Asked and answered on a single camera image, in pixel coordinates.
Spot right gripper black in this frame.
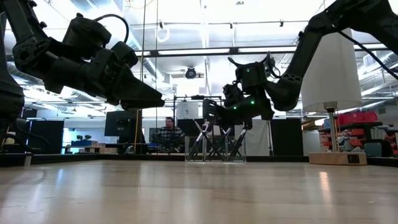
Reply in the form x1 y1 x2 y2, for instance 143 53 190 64
202 98 275 131

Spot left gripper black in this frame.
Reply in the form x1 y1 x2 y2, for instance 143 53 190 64
89 40 165 111

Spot white sheet panel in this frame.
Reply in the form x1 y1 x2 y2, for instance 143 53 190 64
234 119 271 157

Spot black monitor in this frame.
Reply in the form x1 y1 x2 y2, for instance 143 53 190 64
103 110 143 138

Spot black partition panel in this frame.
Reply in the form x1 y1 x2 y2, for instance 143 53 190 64
270 118 304 157
27 119 65 155

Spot person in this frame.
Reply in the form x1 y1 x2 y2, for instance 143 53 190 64
154 116 187 154

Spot white board sign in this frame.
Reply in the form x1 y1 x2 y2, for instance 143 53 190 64
176 102 200 120

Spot clear acrylic organizer box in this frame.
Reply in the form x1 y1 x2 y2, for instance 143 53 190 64
184 134 248 163

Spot table lamp white shade wooden base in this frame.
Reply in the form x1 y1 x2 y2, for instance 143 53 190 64
300 27 368 167

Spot red storage bin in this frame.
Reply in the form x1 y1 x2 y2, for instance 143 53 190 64
336 111 379 126

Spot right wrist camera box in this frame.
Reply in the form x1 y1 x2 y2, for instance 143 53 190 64
221 83 245 108

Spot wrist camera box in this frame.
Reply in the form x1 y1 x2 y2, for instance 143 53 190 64
62 12 113 58
221 83 245 108

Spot black frame stand beyond table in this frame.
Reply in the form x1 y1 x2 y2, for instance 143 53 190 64
172 94 223 138

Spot black overhead camera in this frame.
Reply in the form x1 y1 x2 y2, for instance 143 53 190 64
185 65 198 80

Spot black camera cable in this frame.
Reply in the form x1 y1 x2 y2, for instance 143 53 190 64
94 13 130 45

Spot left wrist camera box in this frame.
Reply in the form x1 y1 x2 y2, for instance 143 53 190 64
62 12 113 58

